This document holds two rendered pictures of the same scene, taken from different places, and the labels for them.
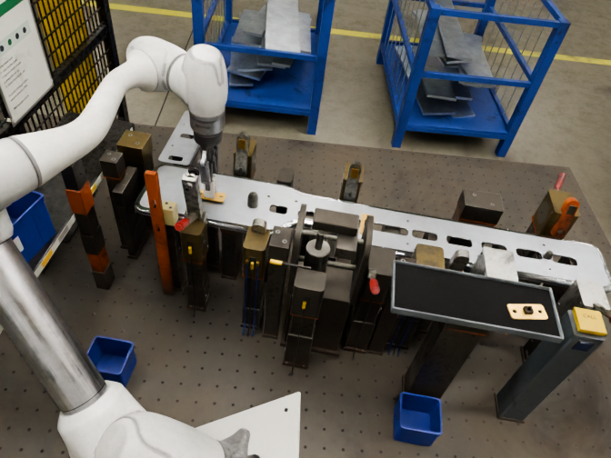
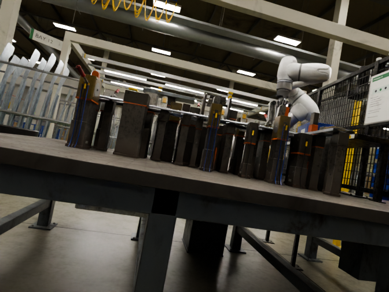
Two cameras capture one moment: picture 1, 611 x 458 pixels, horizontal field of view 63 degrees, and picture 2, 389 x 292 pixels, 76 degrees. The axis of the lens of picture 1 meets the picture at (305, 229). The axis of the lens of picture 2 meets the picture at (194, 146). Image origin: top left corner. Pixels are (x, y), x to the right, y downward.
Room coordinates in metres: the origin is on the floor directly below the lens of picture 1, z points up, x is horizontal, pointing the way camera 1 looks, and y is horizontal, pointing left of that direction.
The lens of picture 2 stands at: (2.52, -0.31, 0.76)
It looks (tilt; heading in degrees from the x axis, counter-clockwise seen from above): 3 degrees up; 175
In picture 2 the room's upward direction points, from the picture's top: 10 degrees clockwise
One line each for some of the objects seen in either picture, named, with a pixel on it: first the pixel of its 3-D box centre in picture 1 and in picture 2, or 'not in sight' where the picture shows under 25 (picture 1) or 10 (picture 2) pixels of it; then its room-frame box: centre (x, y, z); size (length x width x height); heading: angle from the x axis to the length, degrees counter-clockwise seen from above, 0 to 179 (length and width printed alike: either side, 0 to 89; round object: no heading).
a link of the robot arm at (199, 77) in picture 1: (201, 77); (289, 69); (1.07, 0.30, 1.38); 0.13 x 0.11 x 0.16; 61
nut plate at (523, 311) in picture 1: (527, 310); not in sight; (0.69, -0.51, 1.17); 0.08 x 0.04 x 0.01; 100
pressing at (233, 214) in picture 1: (373, 224); (197, 116); (1.05, -0.20, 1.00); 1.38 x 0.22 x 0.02; 88
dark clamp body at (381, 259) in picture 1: (366, 308); (190, 137); (0.83, -0.20, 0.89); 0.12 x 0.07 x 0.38; 178
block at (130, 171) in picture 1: (132, 214); not in sight; (1.08, 0.55, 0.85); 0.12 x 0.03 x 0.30; 178
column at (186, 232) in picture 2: not in sight; (208, 210); (0.33, 0.10, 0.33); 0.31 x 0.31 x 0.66; 5
